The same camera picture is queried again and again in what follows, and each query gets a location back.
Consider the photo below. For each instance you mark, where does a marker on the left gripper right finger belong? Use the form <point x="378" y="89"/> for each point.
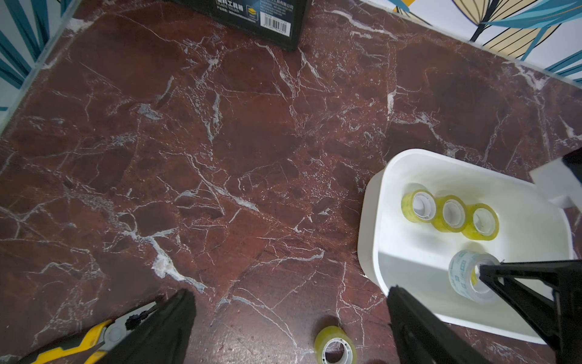
<point x="420" y="337"/>

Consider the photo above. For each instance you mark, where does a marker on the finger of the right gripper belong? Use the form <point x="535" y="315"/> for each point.
<point x="507" y="281"/>

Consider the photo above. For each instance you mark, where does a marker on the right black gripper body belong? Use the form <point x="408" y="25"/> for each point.
<point x="567" y="298"/>

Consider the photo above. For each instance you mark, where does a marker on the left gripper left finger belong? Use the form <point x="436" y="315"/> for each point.
<point x="158" y="332"/>

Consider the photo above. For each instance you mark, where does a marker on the clear white tape roll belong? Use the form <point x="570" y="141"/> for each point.
<point x="464" y="276"/>

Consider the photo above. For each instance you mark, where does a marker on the yellow tape roll four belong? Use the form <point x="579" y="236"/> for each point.
<point x="333" y="337"/>

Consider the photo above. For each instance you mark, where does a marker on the yellow tape roll one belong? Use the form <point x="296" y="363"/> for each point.
<point x="482" y="223"/>

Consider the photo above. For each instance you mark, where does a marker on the yellow tape roll six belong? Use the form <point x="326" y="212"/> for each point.
<point x="451" y="214"/>

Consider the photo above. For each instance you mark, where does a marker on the white plastic storage box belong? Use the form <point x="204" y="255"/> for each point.
<point x="393" y="251"/>

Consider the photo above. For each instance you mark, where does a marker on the yellow tape roll five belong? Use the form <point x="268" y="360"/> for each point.
<point x="419" y="206"/>

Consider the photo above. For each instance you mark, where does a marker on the yellow black pliers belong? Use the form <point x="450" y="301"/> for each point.
<point x="77" y="341"/>

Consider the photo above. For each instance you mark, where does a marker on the yellow black toolbox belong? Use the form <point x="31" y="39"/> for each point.
<point x="280" y="22"/>

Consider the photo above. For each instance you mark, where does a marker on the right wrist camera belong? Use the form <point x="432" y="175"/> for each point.
<point x="560" y="180"/>

